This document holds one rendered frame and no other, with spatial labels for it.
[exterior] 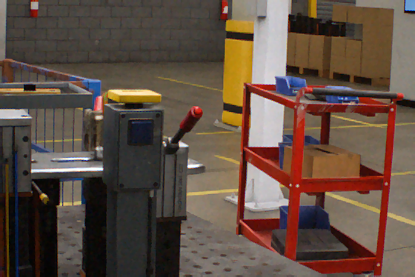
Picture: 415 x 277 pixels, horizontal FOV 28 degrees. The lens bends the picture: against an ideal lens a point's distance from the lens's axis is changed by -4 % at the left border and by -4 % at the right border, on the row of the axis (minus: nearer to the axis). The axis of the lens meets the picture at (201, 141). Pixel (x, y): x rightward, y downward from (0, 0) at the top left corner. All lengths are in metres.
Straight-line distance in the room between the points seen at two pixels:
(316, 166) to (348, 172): 0.17
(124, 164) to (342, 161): 2.46
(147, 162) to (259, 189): 4.26
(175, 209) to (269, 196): 4.10
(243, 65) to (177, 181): 7.09
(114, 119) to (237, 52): 7.36
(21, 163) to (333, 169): 2.39
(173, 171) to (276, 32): 4.01
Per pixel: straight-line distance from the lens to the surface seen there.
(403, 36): 11.75
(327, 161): 3.51
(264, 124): 5.33
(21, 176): 1.28
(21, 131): 1.27
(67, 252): 1.98
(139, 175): 1.16
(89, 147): 1.71
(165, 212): 1.36
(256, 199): 5.44
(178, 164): 1.35
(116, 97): 1.15
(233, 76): 8.55
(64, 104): 1.08
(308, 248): 3.63
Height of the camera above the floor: 1.29
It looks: 10 degrees down
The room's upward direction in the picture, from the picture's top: 2 degrees clockwise
